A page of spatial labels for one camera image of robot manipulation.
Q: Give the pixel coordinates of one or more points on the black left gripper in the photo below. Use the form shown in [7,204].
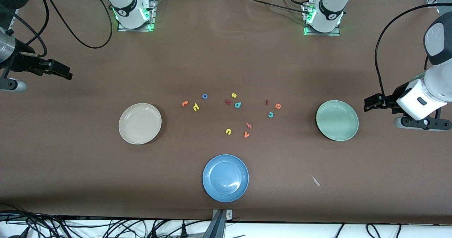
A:
[389,100]

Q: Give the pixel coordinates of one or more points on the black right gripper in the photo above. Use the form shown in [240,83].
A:
[21,62]

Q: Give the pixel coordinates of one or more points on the yellow letter h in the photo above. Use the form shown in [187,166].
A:
[196,107]

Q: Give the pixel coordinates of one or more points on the green plate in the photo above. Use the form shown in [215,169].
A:
[337,120]

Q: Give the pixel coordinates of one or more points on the brown table cover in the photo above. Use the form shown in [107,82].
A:
[70,160]

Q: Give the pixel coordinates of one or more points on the small white paper scrap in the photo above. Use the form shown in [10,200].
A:
[315,180]

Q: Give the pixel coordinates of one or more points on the beige brown plate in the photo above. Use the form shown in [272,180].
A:
[140,124]

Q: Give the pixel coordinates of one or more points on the teal letter p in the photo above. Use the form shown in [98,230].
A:
[238,105]

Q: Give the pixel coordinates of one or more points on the blue plate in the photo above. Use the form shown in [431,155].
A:
[225,178]

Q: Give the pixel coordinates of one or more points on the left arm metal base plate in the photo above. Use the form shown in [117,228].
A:
[322,34]

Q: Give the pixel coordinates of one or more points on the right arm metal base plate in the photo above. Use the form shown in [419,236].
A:
[151,15]

